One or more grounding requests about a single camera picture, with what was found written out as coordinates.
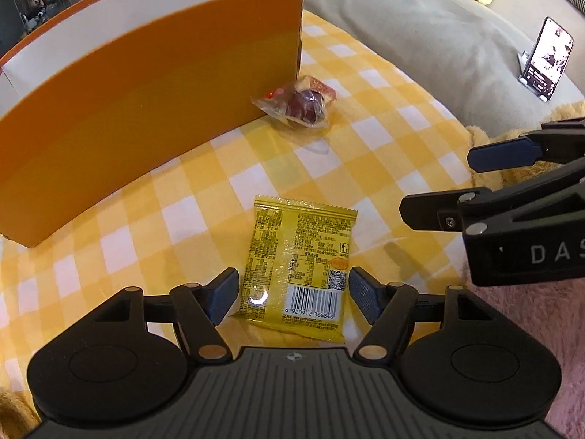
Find yellow checkered tablecloth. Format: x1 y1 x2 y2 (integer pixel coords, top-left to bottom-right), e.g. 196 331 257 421
1 13 471 393

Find smartphone on stand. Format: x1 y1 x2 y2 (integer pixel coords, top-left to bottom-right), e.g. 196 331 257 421
518 17 574 102

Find clear packet red dates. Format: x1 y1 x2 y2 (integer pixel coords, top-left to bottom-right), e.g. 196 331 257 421
252 75 337 129

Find yellow snack packet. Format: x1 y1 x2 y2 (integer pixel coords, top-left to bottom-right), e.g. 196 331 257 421
237 195 358 343

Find orange cardboard box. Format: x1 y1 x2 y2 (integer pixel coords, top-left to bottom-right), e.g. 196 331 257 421
1 0 303 248

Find beige sofa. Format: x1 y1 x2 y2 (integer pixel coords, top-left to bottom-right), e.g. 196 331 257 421
303 0 584 137

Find pink fluffy blanket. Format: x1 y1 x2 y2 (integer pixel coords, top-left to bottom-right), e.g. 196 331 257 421
463 263 584 438

